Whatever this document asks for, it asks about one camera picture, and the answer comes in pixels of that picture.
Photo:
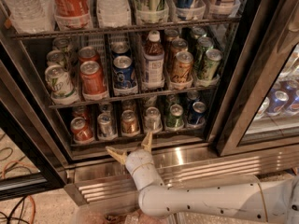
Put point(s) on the clear plastic bin left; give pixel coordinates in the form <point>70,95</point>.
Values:
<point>117,210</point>

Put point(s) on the green can bottom shelf front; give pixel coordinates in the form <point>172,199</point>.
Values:
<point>174,118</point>

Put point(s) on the right glass fridge door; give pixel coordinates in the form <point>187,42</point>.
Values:
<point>280,39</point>

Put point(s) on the clear water bottle top left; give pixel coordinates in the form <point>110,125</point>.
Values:
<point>31,16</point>

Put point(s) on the blue can middle shelf rear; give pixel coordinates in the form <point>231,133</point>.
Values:
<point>120,49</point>

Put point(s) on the clear plastic bin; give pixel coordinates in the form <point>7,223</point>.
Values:
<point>191,218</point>
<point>117,210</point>

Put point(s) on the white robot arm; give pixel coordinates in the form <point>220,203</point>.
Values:
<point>270,202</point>

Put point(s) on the gold can middle shelf front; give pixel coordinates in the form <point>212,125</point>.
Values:
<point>181,67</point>

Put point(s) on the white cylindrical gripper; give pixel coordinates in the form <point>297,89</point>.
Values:
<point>136,159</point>

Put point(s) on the red cola bottle top shelf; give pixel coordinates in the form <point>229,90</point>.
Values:
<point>72,8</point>

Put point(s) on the orange can bottom shelf front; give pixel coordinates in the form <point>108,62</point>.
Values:
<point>129,123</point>

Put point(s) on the red can bottom shelf front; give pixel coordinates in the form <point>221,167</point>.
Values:
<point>81,129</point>

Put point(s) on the white green can middle shelf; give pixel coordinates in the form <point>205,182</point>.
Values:
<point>59,81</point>

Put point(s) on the red can middle shelf front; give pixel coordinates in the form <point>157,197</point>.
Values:
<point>92,76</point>

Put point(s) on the clear plastic bin right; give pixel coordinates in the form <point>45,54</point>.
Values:
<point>191,218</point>

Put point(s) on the silver can bottom shelf front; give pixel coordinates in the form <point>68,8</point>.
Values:
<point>106,126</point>

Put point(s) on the red can shelf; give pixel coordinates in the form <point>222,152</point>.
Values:
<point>88,54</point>
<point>81,129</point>
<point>92,76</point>

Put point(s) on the blue pepsi can middle front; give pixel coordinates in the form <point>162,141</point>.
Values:
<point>124,73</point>

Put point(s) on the green can middle shelf front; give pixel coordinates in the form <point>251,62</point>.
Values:
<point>209,64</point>

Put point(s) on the white can bottom shelf front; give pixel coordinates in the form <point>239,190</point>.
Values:
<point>153,119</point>

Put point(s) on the red can middle shelf rear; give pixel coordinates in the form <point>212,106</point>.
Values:
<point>88,54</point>

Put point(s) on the brown tea bottle white label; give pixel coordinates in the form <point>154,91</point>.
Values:
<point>153,53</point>

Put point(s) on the blue can bottom shelf front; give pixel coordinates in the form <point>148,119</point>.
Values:
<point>196,113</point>

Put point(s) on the blue can behind right door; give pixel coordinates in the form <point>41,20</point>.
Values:
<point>277,100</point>

